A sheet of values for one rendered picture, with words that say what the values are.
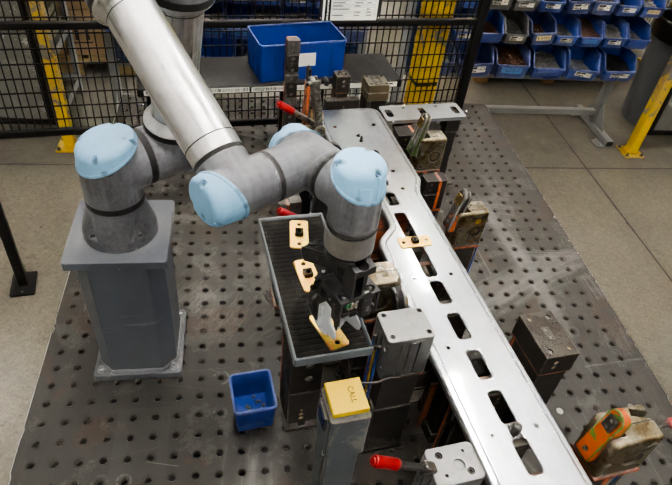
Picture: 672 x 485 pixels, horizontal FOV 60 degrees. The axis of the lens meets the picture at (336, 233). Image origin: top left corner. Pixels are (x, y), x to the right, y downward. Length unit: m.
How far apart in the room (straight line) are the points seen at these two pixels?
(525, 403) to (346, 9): 1.50
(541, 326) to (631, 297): 1.87
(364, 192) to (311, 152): 0.11
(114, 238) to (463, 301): 0.77
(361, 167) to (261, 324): 0.95
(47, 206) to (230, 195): 2.55
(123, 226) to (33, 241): 1.85
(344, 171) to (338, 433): 0.44
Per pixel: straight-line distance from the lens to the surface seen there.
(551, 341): 1.33
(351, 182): 0.75
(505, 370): 1.28
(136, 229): 1.28
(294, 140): 0.84
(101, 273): 1.31
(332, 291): 0.89
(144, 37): 0.86
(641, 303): 3.20
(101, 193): 1.21
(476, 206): 1.58
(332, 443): 1.01
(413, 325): 1.14
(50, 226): 3.14
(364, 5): 2.24
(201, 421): 1.48
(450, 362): 1.25
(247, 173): 0.77
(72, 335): 1.69
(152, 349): 1.48
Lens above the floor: 1.96
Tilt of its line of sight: 41 degrees down
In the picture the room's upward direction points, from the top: 7 degrees clockwise
